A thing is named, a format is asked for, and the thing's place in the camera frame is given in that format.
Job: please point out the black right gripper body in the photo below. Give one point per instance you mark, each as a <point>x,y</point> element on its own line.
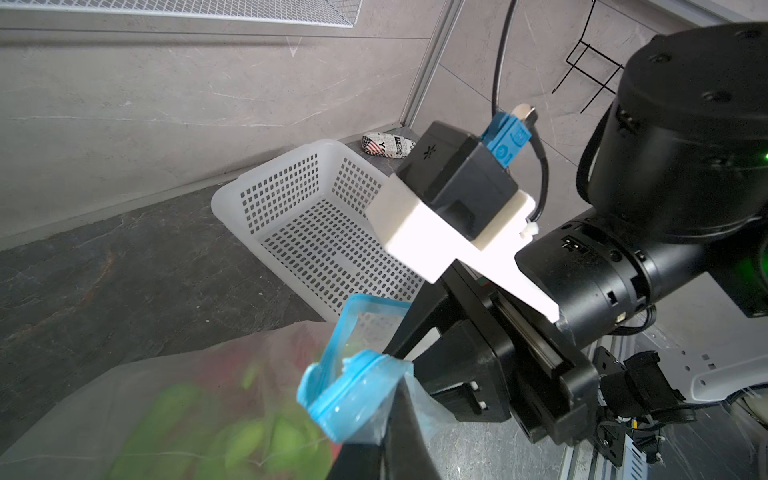
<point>497,359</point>

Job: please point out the pink dragon fruit in bag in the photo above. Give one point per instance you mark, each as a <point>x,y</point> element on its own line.
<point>237,419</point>

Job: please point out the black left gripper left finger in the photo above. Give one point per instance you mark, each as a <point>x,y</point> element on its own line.
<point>357,462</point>

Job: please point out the white red toy car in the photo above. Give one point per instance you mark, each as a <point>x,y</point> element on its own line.
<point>386,145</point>

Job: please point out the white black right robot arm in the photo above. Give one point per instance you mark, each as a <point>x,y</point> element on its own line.
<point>675,175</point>

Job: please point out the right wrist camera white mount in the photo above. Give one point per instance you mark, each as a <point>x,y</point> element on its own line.
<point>452,199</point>

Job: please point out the black wire hook rack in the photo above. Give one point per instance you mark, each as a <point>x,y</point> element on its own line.
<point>589,62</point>

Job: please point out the white wire mesh wall shelf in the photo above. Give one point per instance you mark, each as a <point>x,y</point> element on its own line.
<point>323,13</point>

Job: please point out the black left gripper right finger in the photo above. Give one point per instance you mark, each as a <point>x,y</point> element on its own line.
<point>405,455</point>

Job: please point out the white perforated plastic basket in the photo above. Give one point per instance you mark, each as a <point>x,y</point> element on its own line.
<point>302,215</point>

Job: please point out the clear zip-top bag blue seal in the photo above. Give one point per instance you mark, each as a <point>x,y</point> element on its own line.
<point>312,400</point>

